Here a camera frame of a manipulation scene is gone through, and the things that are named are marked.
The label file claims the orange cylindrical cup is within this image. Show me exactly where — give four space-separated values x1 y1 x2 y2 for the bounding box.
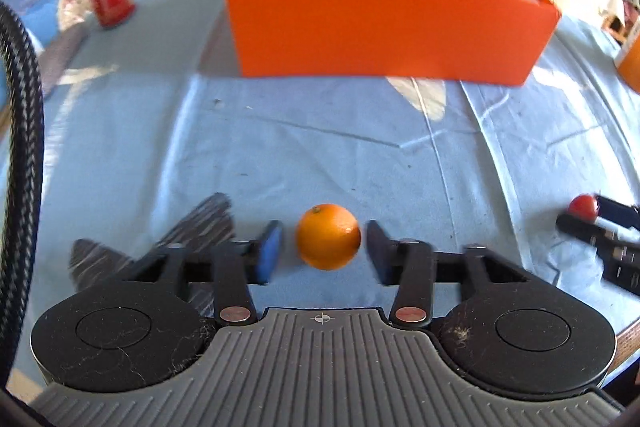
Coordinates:
615 14 640 95

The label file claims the orange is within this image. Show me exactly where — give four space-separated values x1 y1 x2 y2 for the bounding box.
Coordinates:
295 203 362 271

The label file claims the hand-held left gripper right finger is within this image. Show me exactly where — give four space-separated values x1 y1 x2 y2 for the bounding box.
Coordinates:
366 221 533 328

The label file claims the red cherry tomato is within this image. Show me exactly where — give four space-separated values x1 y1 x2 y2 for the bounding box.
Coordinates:
568 194 600 223

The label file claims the black braided cable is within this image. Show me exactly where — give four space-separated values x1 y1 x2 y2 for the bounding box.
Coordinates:
0 0 47 388

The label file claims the orange cardboard box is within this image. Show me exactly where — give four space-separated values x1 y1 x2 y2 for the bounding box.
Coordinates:
221 0 562 86

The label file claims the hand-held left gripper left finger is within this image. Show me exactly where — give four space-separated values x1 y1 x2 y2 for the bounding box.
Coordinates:
122 221 285 325

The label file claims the light blue tablecloth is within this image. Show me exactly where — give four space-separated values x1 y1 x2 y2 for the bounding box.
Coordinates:
10 0 640 388

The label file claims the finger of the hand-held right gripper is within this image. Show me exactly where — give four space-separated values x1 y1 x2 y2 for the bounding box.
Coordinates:
595 196 640 228
556 213 640 295

